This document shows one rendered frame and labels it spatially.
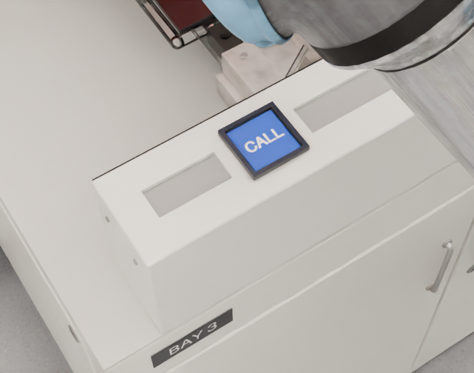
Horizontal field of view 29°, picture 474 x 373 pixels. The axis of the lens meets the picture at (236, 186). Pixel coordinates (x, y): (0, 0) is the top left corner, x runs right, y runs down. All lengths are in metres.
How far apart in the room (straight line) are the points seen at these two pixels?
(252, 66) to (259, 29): 0.45
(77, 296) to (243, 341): 0.20
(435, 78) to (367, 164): 0.36
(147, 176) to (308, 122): 0.15
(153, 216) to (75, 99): 0.28
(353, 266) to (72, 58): 0.38
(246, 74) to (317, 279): 0.23
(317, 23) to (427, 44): 0.05
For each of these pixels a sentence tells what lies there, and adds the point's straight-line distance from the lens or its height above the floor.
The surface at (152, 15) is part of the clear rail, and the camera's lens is 0.95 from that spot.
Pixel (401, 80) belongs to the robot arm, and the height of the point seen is 1.23.
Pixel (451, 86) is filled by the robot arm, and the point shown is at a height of 1.24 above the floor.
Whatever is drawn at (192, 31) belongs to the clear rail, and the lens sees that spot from 0.93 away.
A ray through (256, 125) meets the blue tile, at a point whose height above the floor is 0.96.
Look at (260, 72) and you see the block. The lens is 0.89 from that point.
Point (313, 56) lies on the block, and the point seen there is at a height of 0.89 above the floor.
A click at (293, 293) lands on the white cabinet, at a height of 0.73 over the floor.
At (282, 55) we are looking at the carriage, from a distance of 0.94.
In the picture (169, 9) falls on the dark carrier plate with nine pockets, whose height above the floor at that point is 0.90.
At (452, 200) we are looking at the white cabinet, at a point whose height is 0.73.
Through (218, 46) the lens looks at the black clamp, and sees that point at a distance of 0.92.
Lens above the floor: 1.61
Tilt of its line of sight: 59 degrees down
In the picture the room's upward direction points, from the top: 1 degrees counter-clockwise
